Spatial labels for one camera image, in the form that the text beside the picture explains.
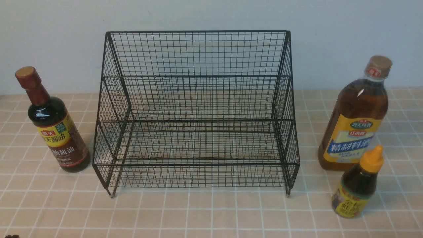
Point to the large amber cooking wine bottle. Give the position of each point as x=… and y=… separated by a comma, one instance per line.
x=358, y=112

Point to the dark soy sauce bottle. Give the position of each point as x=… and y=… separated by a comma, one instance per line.
x=53, y=122

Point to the small yellow-capped sauce bottle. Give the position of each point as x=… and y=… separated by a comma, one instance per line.
x=358, y=184

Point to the black wire mesh rack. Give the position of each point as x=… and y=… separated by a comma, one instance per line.
x=196, y=109

